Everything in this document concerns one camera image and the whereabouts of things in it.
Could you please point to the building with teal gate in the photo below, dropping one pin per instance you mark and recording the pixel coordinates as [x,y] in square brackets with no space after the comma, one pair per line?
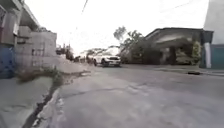
[215,46]

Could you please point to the building with blue gate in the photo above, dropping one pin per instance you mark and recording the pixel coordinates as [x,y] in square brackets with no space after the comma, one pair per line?
[10,36]

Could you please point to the grey block wall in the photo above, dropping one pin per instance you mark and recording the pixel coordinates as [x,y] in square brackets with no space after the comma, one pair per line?
[40,50]

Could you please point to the white car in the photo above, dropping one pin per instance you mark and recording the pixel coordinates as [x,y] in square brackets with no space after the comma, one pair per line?
[107,59]

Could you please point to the dark roadside gutter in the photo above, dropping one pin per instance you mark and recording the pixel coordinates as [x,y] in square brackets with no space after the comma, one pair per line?
[41,105]

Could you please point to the grey concrete road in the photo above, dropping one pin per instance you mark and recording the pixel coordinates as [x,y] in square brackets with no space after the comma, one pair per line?
[140,100]

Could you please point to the grey concrete sidewalk slab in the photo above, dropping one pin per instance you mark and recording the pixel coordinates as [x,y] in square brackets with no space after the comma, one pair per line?
[20,96]

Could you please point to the house with dark roof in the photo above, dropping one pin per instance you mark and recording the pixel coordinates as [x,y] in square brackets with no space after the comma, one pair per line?
[173,41]

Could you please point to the green trees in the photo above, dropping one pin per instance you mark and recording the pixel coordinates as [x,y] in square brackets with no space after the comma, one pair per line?
[135,46]

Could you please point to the weeds by wall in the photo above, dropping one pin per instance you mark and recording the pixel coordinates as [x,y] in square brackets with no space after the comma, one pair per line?
[50,74]

